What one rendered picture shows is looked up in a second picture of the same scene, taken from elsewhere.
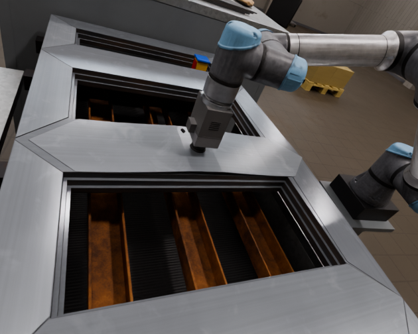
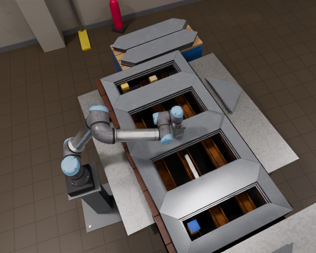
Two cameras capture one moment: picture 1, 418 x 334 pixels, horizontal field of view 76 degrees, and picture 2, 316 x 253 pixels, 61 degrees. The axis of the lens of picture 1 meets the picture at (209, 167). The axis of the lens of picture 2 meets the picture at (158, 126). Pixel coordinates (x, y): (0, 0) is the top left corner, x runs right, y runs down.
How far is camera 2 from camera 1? 2.01 m
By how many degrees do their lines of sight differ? 83
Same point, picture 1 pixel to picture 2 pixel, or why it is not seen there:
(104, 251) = not seen: hidden behind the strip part
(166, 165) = (184, 122)
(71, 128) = (216, 124)
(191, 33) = not seen: outside the picture
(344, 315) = (134, 99)
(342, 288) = (132, 105)
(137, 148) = (195, 125)
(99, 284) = (189, 112)
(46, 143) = (217, 116)
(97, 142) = (207, 122)
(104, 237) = not seen: hidden behind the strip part
